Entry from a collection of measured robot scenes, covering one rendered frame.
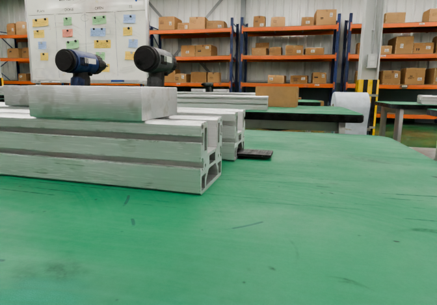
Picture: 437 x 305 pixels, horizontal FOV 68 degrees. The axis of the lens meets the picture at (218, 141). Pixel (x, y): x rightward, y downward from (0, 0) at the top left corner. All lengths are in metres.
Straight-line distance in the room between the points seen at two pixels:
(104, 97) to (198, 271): 0.25
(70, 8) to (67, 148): 3.71
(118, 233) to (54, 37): 3.97
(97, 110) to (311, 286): 0.30
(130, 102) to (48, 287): 0.22
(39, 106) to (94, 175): 0.11
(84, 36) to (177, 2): 8.24
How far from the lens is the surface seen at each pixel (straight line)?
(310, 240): 0.29
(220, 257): 0.25
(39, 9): 4.38
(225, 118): 0.55
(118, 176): 0.42
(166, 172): 0.39
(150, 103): 0.40
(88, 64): 0.94
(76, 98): 0.43
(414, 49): 10.46
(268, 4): 11.23
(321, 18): 10.16
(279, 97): 2.42
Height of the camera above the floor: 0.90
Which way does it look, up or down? 9 degrees down
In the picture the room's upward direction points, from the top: 1 degrees clockwise
